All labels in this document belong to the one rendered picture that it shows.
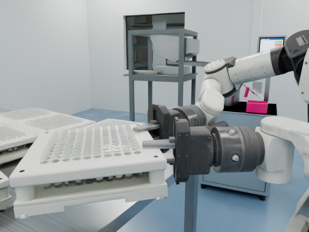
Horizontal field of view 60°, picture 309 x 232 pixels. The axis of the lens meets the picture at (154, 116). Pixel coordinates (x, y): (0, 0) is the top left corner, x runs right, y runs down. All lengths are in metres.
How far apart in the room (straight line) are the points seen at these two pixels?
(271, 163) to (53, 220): 0.47
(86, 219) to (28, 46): 4.50
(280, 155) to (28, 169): 0.44
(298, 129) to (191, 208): 0.71
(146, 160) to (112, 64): 5.47
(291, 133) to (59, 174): 0.39
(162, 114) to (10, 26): 4.34
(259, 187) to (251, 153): 1.99
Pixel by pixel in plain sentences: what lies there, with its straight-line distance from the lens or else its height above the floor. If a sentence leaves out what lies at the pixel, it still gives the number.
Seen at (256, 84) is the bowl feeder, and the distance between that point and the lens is 2.51.
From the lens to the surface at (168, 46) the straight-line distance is 3.25.
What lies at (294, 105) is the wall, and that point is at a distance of 5.06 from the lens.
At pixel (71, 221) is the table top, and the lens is 0.65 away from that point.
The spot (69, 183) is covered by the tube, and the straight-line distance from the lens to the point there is 0.50.
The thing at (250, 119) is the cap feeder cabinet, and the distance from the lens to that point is 2.31.
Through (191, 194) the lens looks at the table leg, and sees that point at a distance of 1.10.
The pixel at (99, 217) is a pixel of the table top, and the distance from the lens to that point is 0.65.
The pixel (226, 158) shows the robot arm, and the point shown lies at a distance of 0.50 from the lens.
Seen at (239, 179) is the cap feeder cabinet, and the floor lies 0.17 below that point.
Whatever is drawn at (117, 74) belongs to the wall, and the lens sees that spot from 5.83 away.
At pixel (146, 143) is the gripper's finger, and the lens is 0.50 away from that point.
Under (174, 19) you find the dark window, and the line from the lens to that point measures 5.42.
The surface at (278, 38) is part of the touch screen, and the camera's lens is 2.63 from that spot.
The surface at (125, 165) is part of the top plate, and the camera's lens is 0.44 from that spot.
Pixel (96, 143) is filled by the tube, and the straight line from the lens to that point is 0.52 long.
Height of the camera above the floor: 1.23
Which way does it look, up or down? 13 degrees down
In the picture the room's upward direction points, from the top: straight up
